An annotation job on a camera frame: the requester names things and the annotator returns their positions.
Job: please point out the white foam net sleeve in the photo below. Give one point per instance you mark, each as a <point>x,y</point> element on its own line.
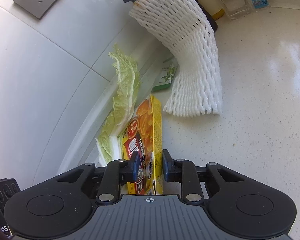
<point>192,55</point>

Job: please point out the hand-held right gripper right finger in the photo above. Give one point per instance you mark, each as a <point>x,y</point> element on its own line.
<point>166,167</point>

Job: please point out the napa cabbage leaf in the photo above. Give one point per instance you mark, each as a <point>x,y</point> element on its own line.
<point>125,97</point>

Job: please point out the clear plastic container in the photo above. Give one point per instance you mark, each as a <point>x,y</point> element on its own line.
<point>230,0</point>

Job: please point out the yellow food box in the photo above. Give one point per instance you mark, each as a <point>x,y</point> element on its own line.
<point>145,140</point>

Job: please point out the small green box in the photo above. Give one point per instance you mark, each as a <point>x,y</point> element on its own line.
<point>166,76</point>

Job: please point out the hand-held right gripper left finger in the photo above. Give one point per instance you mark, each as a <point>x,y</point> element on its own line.
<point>134,168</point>

